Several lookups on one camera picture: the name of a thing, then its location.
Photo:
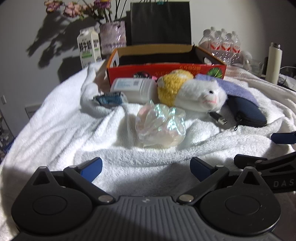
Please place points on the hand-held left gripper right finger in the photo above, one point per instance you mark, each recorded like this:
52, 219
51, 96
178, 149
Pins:
200, 168

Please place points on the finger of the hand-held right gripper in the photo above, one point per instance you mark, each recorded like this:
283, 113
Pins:
249, 160
283, 137

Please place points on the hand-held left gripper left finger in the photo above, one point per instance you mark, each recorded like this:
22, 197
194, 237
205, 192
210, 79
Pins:
92, 166

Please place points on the navy zip pouch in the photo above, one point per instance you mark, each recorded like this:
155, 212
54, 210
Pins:
247, 111

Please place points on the iridescent clear plastic bag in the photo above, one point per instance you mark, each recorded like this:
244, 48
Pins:
159, 125

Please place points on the white and yellow plush toy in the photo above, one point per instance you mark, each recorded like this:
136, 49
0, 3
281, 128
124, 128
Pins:
198, 95

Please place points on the white plastic bottle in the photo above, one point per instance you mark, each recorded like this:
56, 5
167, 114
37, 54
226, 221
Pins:
129, 85

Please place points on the red cardboard box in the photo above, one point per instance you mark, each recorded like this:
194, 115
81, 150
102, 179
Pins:
129, 71

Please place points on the white fluffy towel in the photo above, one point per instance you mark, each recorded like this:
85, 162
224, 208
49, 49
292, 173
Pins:
57, 139

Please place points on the purple cloth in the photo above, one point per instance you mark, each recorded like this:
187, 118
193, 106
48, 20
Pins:
240, 92

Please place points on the blue foil packet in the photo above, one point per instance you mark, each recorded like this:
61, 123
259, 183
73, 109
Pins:
108, 99

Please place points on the white thermos bottle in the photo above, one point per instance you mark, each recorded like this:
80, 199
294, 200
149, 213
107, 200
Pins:
274, 64

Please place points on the clear glass cup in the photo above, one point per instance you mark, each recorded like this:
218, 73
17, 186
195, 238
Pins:
254, 67

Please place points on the grey vented panel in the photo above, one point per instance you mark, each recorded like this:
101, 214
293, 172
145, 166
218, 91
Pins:
32, 110

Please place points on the pack of water bottles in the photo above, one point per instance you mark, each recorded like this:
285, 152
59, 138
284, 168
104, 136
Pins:
219, 46

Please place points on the white milk carton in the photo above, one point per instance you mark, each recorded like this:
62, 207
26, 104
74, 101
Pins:
86, 51

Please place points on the black paper bag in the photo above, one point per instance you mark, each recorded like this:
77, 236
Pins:
159, 25

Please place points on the dried pink flowers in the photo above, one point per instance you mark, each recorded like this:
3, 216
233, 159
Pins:
71, 9

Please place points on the teal binder clip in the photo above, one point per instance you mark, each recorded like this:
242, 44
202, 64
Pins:
160, 2

